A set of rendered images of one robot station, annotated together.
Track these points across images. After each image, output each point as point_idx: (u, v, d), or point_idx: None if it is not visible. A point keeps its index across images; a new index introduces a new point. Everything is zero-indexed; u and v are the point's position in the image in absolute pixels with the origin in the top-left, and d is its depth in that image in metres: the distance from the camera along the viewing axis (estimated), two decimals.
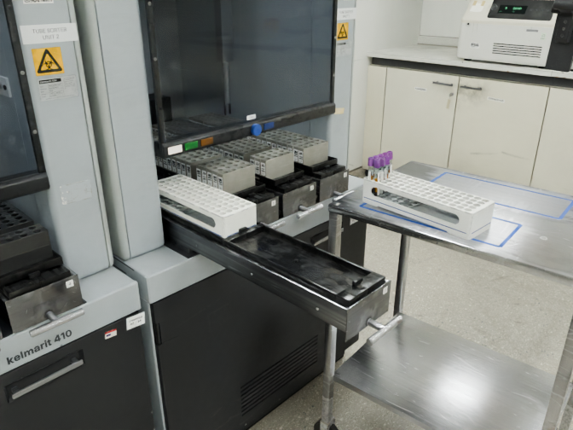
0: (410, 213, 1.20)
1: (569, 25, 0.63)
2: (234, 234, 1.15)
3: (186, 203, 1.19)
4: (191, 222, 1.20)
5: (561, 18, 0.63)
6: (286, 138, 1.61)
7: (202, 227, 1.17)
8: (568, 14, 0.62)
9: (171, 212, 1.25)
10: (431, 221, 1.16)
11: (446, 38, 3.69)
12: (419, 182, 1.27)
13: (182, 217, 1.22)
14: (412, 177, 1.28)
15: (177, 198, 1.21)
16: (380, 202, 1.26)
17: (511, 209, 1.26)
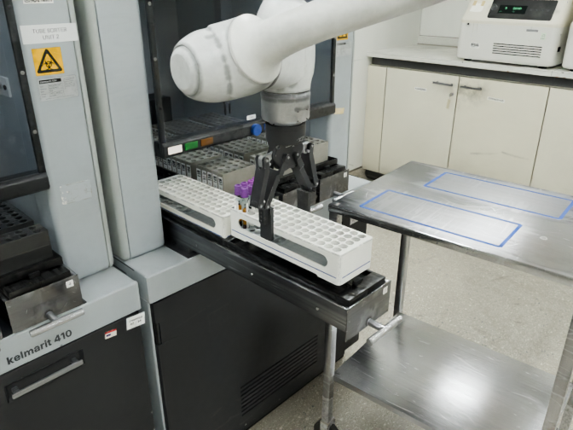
0: (279, 251, 1.01)
1: (263, 215, 0.98)
2: None
3: (186, 203, 1.19)
4: (191, 222, 1.20)
5: (258, 210, 0.99)
6: None
7: (202, 227, 1.18)
8: (261, 208, 0.98)
9: (171, 212, 1.25)
10: (300, 261, 0.97)
11: (446, 38, 3.69)
12: (295, 212, 1.08)
13: (182, 217, 1.22)
14: (287, 206, 1.09)
15: (177, 198, 1.21)
16: (249, 236, 1.06)
17: (511, 209, 1.26)
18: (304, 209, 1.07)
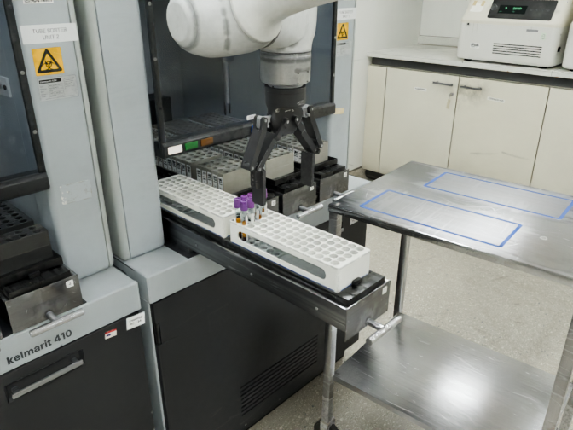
0: (278, 264, 1.02)
1: (254, 177, 0.94)
2: None
3: (186, 203, 1.19)
4: (191, 222, 1.20)
5: (251, 172, 0.94)
6: (286, 138, 1.61)
7: (202, 227, 1.18)
8: (252, 171, 0.94)
9: (171, 212, 1.25)
10: (299, 274, 0.99)
11: (446, 38, 3.69)
12: (293, 223, 1.09)
13: (182, 217, 1.22)
14: (286, 217, 1.10)
15: (177, 198, 1.21)
16: (248, 249, 1.08)
17: (511, 209, 1.26)
18: (308, 171, 1.05)
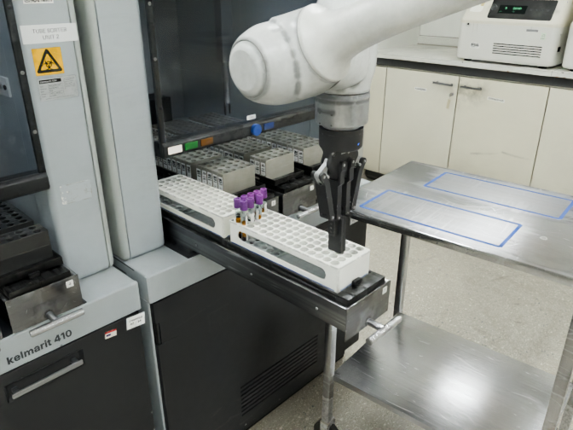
0: (278, 264, 1.02)
1: None
2: None
3: (186, 203, 1.19)
4: (191, 222, 1.20)
5: (346, 216, 0.95)
6: (286, 138, 1.61)
7: (202, 227, 1.18)
8: (344, 212, 0.96)
9: (171, 212, 1.25)
10: (299, 274, 0.99)
11: (446, 38, 3.69)
12: (293, 223, 1.09)
13: (182, 217, 1.22)
14: (286, 217, 1.11)
15: (177, 198, 1.21)
16: (248, 249, 1.08)
17: (511, 209, 1.26)
18: None
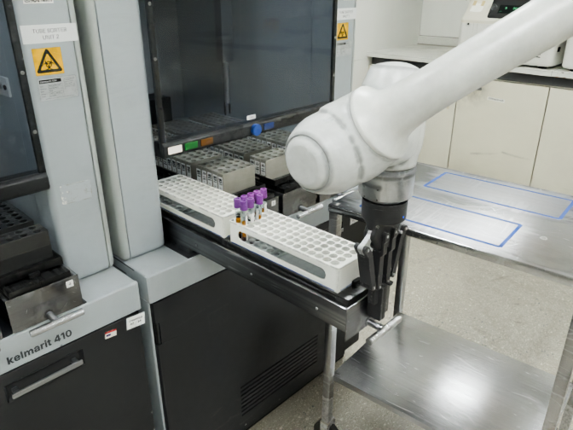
0: (278, 264, 1.02)
1: None
2: None
3: (186, 203, 1.19)
4: (191, 222, 1.20)
5: (385, 283, 0.93)
6: (286, 138, 1.61)
7: (202, 227, 1.18)
8: (384, 278, 0.94)
9: (171, 212, 1.25)
10: (299, 274, 0.99)
11: (446, 38, 3.69)
12: (293, 223, 1.09)
13: (182, 217, 1.22)
14: (286, 217, 1.11)
15: (177, 198, 1.21)
16: (248, 249, 1.08)
17: (511, 209, 1.26)
18: None
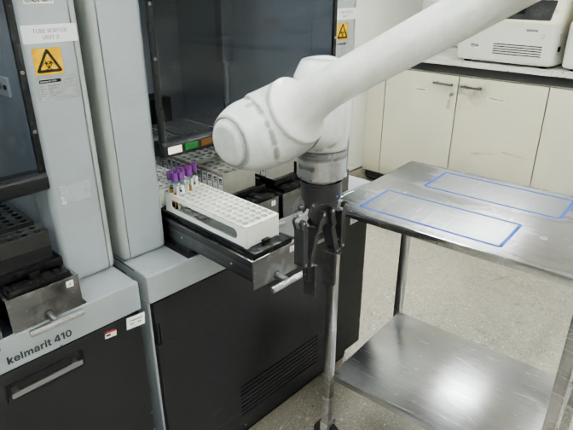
0: (202, 227, 1.17)
1: None
2: None
3: None
4: None
5: (336, 252, 1.04)
6: None
7: None
8: (333, 249, 1.04)
9: None
10: (218, 235, 1.14)
11: None
12: (220, 194, 1.25)
13: None
14: (215, 189, 1.26)
15: None
16: (179, 216, 1.23)
17: (511, 209, 1.26)
18: None
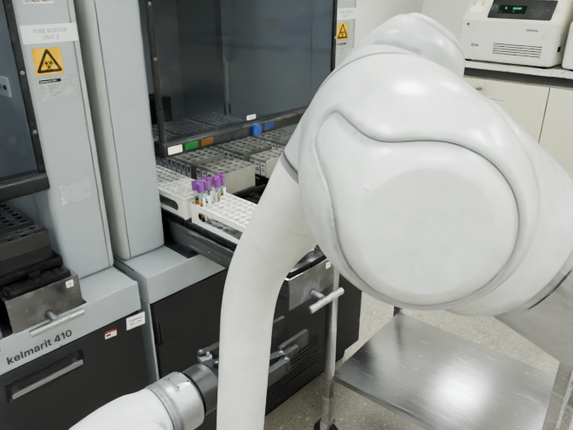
0: (232, 241, 1.11)
1: (291, 351, 0.88)
2: None
3: None
4: None
5: None
6: (286, 138, 1.61)
7: (167, 210, 1.26)
8: (286, 357, 0.87)
9: None
10: None
11: None
12: (249, 206, 1.18)
13: None
14: (243, 200, 1.19)
15: None
16: (206, 229, 1.16)
17: None
18: (273, 328, 0.94)
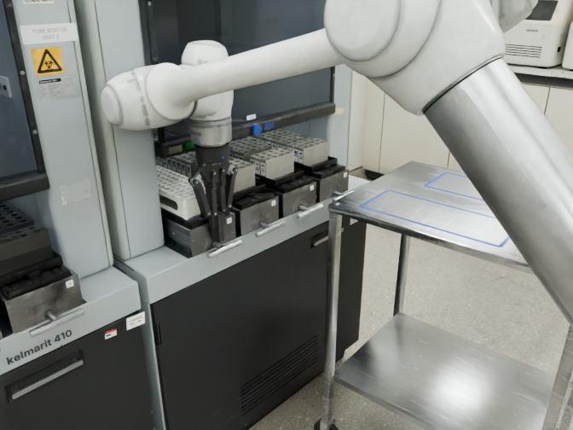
0: None
1: None
2: None
3: None
4: None
5: (224, 212, 1.22)
6: (286, 138, 1.61)
7: None
8: (222, 210, 1.22)
9: None
10: (163, 208, 1.27)
11: None
12: (169, 173, 1.38)
13: None
14: (164, 169, 1.39)
15: None
16: None
17: None
18: (216, 226, 1.23)
